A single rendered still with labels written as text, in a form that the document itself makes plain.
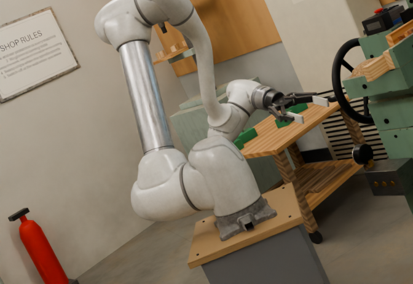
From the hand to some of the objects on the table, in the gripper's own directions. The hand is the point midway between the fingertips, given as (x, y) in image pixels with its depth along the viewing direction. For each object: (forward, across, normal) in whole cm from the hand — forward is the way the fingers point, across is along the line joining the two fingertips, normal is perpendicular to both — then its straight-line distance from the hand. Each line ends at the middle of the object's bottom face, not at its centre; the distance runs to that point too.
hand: (313, 110), depth 220 cm
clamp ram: (+32, +13, -26) cm, 43 cm away
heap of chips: (+35, -12, -27) cm, 46 cm away
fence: (+47, +13, -31) cm, 58 cm away
